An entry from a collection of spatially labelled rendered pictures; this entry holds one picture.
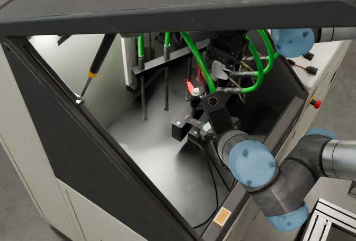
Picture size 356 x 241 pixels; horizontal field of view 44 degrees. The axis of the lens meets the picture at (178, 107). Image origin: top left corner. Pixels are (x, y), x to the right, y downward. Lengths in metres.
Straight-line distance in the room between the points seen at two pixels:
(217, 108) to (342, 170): 0.29
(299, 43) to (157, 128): 0.82
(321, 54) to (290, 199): 0.93
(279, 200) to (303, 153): 0.12
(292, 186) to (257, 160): 0.11
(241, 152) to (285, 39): 0.23
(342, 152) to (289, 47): 0.22
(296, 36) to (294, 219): 0.34
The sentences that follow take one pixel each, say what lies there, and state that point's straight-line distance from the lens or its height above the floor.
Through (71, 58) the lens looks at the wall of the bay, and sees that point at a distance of 1.21.
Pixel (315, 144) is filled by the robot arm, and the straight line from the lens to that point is 0.90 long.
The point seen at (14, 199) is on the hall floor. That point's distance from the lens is 2.47.
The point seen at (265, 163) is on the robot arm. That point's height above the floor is 1.46.
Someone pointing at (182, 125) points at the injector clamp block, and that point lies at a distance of 1.39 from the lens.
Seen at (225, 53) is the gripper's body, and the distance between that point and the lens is 1.06.
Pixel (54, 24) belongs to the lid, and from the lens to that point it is 0.77.
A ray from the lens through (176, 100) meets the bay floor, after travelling 1.64.
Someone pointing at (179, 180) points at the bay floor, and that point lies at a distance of 1.46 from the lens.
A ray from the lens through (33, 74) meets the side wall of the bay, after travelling 1.04.
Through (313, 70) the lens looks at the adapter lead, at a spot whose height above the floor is 1.00.
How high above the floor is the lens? 2.12
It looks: 53 degrees down
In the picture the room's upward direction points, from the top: 2 degrees clockwise
